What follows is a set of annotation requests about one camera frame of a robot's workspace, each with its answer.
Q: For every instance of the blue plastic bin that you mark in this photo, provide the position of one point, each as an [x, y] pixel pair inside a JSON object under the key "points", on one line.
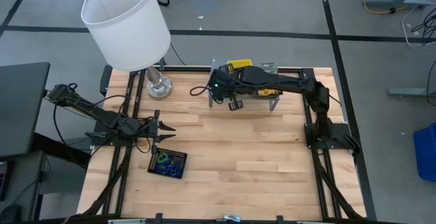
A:
{"points": [[425, 152]]}

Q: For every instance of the yellow plastic basket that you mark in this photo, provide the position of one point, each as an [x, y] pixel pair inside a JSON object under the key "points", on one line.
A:
{"points": [[240, 63]]}

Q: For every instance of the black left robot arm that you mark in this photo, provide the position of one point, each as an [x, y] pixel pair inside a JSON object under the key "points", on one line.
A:
{"points": [[102, 115]]}

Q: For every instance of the black side desk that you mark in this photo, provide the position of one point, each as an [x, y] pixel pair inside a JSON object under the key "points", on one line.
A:
{"points": [[20, 108]]}

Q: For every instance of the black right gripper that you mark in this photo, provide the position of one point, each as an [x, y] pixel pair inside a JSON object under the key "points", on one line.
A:
{"points": [[226, 84]]}

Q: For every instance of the white shade silver table lamp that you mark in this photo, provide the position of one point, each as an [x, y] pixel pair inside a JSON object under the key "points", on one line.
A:
{"points": [[126, 23]]}

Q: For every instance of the black slotted plastic basket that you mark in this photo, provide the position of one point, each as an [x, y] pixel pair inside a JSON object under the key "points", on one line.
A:
{"points": [[180, 156]]}

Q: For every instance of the yellow Crayola crayon box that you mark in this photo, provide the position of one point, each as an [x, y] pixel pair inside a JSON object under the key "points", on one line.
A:
{"points": [[267, 93]]}

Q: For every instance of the grey perforated metal shelf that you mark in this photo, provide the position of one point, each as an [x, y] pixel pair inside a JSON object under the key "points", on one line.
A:
{"points": [[273, 104]]}

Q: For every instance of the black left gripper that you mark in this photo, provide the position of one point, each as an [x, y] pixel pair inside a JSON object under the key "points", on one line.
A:
{"points": [[144, 128]]}

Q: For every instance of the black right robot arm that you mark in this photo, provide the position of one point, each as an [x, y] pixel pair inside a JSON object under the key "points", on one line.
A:
{"points": [[289, 82]]}

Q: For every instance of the black aluminium table frame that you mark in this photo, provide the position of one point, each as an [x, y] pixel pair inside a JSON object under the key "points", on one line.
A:
{"points": [[190, 68]]}

